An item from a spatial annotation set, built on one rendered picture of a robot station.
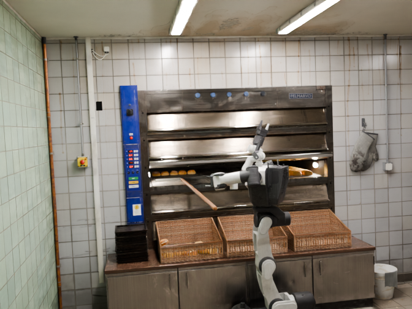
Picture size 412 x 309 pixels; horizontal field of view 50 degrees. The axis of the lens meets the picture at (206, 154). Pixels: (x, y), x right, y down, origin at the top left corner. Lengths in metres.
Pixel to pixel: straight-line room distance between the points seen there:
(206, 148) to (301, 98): 1.09
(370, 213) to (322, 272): 1.03
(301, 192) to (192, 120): 1.33
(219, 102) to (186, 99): 0.33
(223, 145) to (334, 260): 1.48
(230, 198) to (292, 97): 1.19
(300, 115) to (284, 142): 0.32
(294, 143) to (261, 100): 0.54
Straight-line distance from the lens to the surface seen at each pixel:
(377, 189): 4.97
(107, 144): 4.27
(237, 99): 4.40
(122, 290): 3.95
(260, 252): 3.60
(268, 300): 3.74
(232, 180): 3.33
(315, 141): 4.63
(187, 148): 4.29
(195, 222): 4.35
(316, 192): 4.67
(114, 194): 4.30
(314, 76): 4.65
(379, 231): 5.06
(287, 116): 4.52
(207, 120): 4.32
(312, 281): 4.26
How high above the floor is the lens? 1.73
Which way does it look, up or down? 3 degrees down
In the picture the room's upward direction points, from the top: 2 degrees counter-clockwise
